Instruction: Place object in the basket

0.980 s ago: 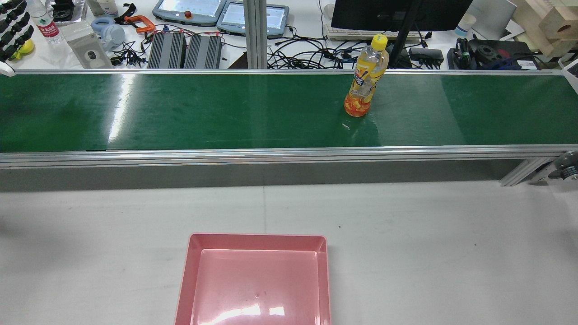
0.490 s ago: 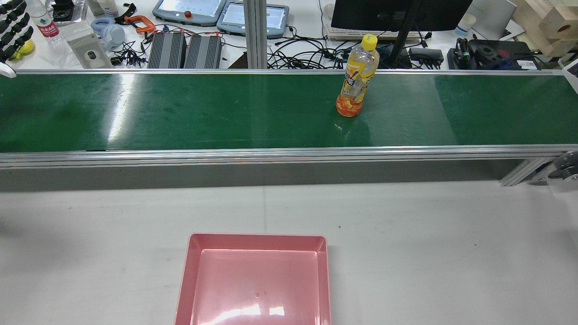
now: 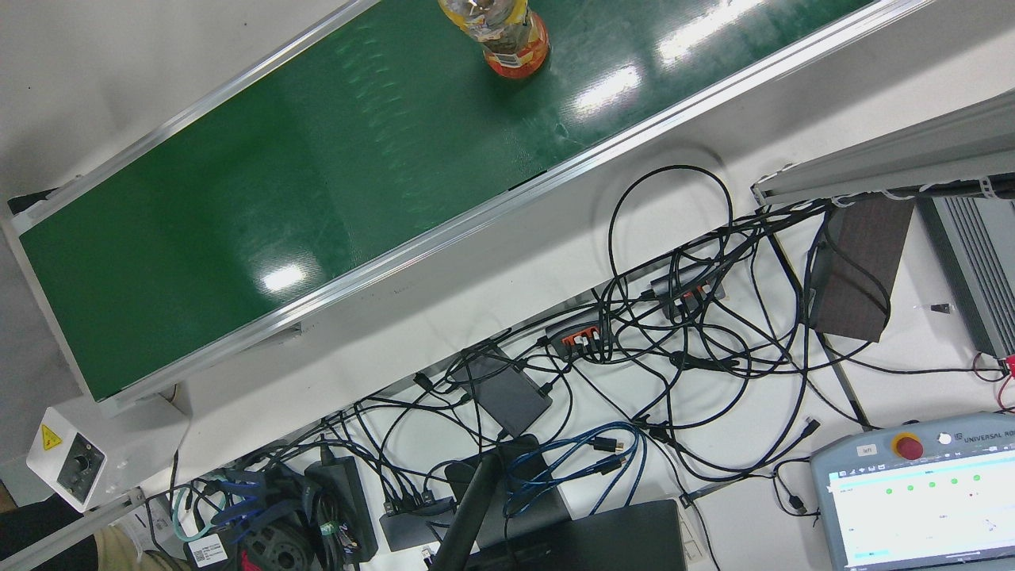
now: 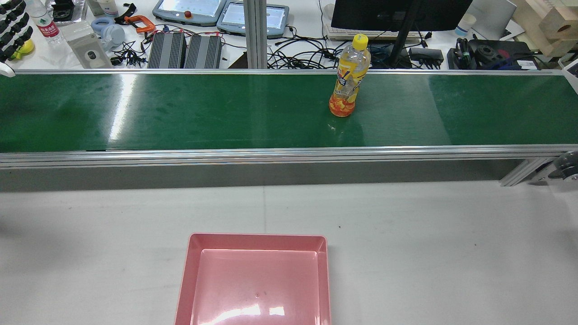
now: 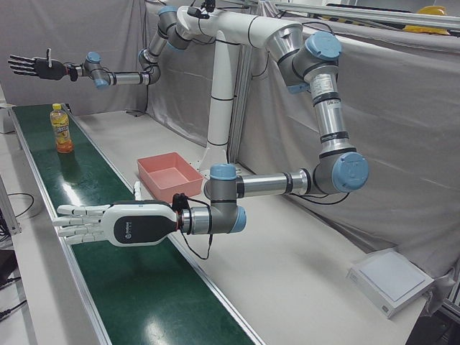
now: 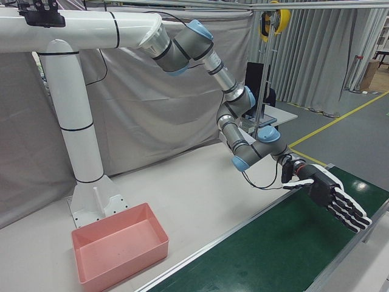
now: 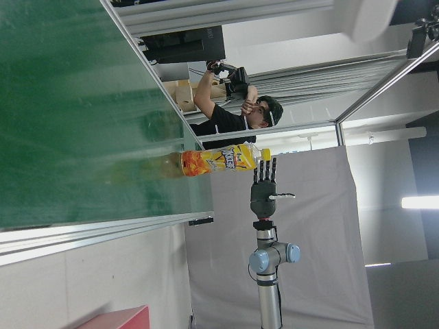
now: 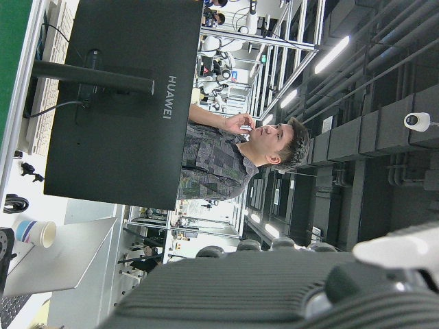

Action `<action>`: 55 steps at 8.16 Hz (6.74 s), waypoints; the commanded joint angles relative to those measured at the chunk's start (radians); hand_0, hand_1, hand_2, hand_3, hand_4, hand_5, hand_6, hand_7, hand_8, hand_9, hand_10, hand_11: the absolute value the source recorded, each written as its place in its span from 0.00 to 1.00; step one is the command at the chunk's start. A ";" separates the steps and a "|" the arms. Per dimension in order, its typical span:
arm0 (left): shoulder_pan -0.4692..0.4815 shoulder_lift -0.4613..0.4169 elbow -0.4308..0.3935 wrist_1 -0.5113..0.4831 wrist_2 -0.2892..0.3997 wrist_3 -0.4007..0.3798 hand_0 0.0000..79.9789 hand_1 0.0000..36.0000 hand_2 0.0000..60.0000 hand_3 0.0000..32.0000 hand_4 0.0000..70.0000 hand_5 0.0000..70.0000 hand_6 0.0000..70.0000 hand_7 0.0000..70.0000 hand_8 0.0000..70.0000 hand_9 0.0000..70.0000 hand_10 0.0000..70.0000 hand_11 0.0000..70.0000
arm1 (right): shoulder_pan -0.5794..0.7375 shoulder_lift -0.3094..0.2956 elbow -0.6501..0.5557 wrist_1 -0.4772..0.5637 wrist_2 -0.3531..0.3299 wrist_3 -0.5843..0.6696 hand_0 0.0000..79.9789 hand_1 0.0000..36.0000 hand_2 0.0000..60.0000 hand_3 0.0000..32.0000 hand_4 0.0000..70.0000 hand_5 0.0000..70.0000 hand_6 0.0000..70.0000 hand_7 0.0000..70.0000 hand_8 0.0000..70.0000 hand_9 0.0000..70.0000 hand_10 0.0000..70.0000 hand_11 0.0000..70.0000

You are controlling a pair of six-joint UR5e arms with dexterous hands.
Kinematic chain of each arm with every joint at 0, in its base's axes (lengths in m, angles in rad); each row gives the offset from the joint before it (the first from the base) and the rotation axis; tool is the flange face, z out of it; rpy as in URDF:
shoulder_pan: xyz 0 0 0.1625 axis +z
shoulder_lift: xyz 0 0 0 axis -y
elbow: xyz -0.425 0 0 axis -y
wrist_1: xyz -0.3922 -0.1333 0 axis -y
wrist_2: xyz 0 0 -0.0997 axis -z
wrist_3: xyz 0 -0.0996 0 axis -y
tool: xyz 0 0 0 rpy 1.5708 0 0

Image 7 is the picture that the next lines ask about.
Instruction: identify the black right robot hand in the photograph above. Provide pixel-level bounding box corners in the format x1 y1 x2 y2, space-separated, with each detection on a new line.
250 156 296 219

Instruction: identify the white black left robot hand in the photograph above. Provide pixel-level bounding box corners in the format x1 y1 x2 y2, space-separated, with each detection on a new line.
348 0 401 44

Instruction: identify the orange juice bottle yellow cap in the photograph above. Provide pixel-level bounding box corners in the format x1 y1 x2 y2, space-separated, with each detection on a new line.
163 143 272 178

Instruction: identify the pink plastic basket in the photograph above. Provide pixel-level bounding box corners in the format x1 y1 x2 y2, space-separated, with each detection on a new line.
68 304 151 329

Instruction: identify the person in black shirt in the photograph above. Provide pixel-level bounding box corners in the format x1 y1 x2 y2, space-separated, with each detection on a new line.
189 70 285 151

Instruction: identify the grey backdrop cloth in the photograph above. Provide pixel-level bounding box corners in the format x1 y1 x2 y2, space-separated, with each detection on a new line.
185 145 375 329

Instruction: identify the black teleoperation glove rig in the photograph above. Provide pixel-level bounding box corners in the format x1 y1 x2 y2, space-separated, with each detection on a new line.
205 60 250 100

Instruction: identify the fluorescent ceiling light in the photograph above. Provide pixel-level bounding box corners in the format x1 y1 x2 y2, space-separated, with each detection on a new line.
401 195 439 210

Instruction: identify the black monitor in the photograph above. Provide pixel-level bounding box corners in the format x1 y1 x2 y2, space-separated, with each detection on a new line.
140 25 227 65

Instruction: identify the green conveyor belt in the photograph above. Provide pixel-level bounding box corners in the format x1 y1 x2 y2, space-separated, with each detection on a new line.
0 0 217 267

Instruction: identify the black camera on mount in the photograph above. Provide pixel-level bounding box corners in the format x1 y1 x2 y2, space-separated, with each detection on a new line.
406 13 439 60

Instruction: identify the aluminium cage frame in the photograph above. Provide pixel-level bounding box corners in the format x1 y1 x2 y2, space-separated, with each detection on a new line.
197 42 439 147

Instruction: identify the aluminium profile post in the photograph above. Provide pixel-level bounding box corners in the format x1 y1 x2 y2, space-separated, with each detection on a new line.
109 0 337 35

